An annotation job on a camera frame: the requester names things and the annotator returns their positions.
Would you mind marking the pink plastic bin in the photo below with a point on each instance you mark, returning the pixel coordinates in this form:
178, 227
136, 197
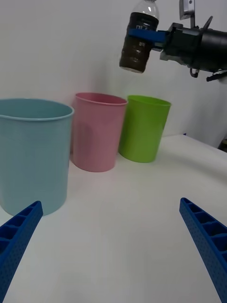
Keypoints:
97, 137

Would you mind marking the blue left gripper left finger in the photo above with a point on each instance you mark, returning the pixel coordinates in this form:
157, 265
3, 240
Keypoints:
19, 234

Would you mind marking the green plastic bin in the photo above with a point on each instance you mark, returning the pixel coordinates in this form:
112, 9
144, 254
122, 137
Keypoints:
142, 132

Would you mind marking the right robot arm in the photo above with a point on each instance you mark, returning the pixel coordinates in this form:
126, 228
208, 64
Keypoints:
215, 49

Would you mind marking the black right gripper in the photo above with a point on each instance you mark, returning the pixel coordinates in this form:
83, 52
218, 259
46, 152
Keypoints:
185, 46

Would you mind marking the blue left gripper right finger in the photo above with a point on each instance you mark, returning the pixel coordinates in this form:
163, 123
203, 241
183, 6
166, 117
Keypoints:
210, 241

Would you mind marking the dark bottle with black cap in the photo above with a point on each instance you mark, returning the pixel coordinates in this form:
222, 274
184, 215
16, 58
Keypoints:
134, 56

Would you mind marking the pale blue plastic bin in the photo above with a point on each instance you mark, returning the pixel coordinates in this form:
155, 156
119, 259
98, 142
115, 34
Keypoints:
35, 154

